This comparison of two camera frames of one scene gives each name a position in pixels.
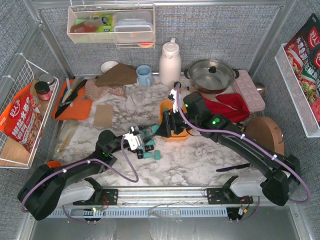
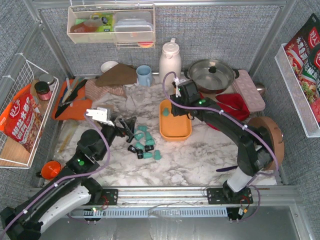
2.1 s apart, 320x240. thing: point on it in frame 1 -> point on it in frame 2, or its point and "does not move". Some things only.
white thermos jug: [170, 65] does not move
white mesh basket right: [298, 99] does not move
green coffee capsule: [146, 133] -> [143, 128]
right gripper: [169, 124] -> [175, 110]
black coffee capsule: [140, 153] does not move
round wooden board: [266, 132] does not move
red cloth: [235, 100] does not move
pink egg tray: [244, 85] does not move
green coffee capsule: [154, 128] -> [148, 137]
